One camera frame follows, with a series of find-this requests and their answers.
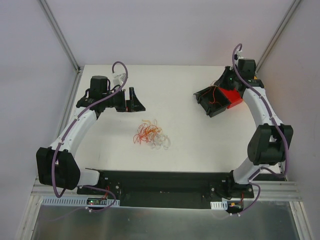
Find left aluminium frame post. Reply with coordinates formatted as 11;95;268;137
37;0;81;73

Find aluminium frame post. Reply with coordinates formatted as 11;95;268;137
37;0;81;73
256;0;303;72

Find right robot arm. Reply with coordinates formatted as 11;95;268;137
218;55;294;198

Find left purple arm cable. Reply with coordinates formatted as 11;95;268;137
51;61;129;199

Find left white cable duct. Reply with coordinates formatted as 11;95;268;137
42;196;120;208

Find tangled white cables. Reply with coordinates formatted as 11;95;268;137
149;134;173;151

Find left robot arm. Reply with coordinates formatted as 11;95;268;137
36;74;146;195

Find red plastic bin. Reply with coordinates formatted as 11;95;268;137
219;87;243;109

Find black plastic bin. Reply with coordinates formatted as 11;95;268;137
193;85;230;118

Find right white cable duct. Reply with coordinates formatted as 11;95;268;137
210;201;228;211

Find white cable duct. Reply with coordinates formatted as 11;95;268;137
42;196;120;208
210;201;228;211

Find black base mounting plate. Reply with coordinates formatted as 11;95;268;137
76;170;254;209

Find right aluminium frame post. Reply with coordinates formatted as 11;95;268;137
256;0;303;72

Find orange cables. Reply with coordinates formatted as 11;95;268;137
201;79;223;106
132;118;163;145

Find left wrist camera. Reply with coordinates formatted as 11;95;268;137
112;73;126;86

